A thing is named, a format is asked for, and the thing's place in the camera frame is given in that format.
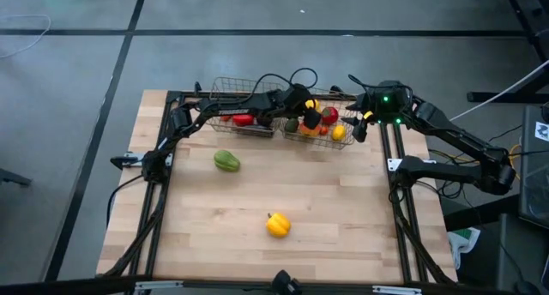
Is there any black clamp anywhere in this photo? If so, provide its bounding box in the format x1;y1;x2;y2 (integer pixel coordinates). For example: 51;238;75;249
110;155;142;171

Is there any black cable bundle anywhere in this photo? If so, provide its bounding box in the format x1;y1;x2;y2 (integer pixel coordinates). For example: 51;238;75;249
436;174;471;201

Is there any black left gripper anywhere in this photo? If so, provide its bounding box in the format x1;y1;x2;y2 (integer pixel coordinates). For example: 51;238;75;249
277;83;323;131

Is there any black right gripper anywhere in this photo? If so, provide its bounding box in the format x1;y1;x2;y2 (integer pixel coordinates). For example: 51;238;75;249
341;81;415;143

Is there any yellow bell pepper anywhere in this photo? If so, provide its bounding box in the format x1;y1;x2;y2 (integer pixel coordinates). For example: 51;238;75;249
266;212;293;238

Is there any red bell pepper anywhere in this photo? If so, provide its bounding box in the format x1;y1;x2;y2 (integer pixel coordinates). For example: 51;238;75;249
232;113;255;128

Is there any black desk frame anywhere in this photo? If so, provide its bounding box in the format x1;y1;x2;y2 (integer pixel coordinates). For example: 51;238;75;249
430;0;549;104

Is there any red fruit with green stem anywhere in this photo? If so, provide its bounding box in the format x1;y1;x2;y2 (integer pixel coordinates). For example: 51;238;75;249
320;105;340;126

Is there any white cable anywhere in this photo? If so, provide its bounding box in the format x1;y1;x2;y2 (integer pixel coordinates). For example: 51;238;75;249
0;13;52;60
453;59;549;120

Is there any black box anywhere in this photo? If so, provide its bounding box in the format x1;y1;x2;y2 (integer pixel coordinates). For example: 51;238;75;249
496;212;549;295

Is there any gold wire basket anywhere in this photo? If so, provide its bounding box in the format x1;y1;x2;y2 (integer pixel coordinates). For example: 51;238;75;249
279;86;359;152
208;75;287;139

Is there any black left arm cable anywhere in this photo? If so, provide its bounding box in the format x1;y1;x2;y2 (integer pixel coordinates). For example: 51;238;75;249
252;67;320;99

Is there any black case with sticker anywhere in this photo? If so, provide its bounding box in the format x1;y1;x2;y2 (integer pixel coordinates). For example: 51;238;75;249
517;105;549;230

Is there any black aluminium table frame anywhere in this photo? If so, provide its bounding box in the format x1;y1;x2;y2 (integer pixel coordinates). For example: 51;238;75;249
96;88;460;295

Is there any white green bag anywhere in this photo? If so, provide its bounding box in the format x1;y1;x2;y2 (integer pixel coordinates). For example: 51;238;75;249
447;226;482;271

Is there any yellow cable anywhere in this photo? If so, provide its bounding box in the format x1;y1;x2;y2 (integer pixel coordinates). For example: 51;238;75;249
427;142;523;181

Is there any silver frame bracket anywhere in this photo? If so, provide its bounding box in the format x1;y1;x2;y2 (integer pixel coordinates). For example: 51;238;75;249
371;285;424;295
134;280;185;292

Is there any black handheld device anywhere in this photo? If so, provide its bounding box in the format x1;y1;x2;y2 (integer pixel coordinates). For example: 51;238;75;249
271;268;304;295

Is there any black stand foot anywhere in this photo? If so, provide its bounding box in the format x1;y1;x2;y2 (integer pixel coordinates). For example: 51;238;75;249
0;167;33;188

